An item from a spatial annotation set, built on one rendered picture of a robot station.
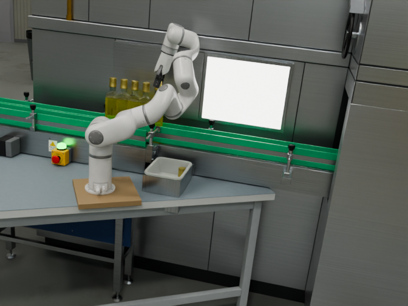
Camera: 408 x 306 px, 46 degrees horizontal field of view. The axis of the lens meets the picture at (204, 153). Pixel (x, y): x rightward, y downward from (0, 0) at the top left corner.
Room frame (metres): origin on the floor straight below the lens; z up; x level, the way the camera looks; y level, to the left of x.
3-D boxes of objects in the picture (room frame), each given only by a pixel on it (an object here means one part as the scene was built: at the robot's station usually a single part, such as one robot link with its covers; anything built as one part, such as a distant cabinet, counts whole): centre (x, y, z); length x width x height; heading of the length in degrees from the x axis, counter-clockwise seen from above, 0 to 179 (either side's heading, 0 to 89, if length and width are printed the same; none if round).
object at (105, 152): (1.84, 0.42, 1.01); 0.13 x 0.10 x 0.16; 4
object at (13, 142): (2.20, 0.96, 0.79); 0.08 x 0.08 x 0.08; 80
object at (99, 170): (1.84, 0.42, 0.85); 0.16 x 0.13 x 0.15; 16
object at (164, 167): (2.02, 0.15, 0.80); 0.22 x 0.17 x 0.09; 170
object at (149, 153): (2.15, 0.25, 0.85); 0.09 x 0.04 x 0.07; 170
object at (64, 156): (2.15, 0.68, 0.79); 0.07 x 0.07 x 0.07; 80
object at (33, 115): (2.20, 0.85, 0.94); 0.07 x 0.04 x 0.13; 170
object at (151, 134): (2.13, 0.25, 0.95); 0.17 x 0.03 x 0.12; 170
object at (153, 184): (2.04, 0.15, 0.79); 0.27 x 0.17 x 0.08; 170
